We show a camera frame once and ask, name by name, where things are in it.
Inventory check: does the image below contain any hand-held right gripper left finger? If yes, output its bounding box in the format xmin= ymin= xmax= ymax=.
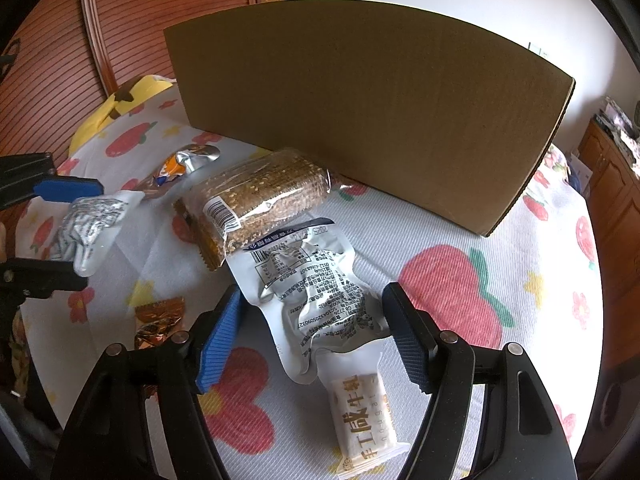
xmin=59 ymin=286 xmax=244 ymax=480

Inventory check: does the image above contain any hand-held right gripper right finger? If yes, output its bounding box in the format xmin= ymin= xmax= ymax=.
xmin=382 ymin=282 xmax=576 ymax=480

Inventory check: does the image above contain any silver orange snack packet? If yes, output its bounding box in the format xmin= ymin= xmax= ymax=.
xmin=137 ymin=143 xmax=222 ymax=201

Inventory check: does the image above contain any yellow plush toy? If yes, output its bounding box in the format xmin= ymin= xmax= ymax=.
xmin=68 ymin=75 xmax=177 ymax=156

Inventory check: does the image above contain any brown cardboard box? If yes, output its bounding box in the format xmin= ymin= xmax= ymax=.
xmin=163 ymin=0 xmax=576 ymax=238

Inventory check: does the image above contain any long silver snack packet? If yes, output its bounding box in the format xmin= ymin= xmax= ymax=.
xmin=50 ymin=191 xmax=145 ymax=276

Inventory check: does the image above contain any clutter on wooden counter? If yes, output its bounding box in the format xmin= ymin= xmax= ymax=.
xmin=600 ymin=97 xmax=640 ymax=156

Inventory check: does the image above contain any white nougat packet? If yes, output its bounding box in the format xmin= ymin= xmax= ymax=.
xmin=327 ymin=372 xmax=410 ymax=480

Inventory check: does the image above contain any wooden slatted wardrobe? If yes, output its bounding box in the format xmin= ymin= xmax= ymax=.
xmin=0 ymin=0 xmax=286 ymax=171

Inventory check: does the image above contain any brown candy wrapper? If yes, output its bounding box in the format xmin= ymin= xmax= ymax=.
xmin=134 ymin=297 xmax=186 ymax=352

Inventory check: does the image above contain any white paper bag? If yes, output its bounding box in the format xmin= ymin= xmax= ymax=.
xmin=567 ymin=152 xmax=593 ymax=193

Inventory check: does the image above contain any clear sesame cracker pack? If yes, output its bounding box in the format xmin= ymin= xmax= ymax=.
xmin=173 ymin=149 xmax=333 ymax=272

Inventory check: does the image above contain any silver printed snack packet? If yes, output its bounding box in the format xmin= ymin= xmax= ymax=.
xmin=227 ymin=217 xmax=392 ymax=386

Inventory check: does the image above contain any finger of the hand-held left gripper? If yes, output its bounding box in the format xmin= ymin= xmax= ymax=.
xmin=0 ymin=258 xmax=88 ymax=301
xmin=0 ymin=152 xmax=104 ymax=211

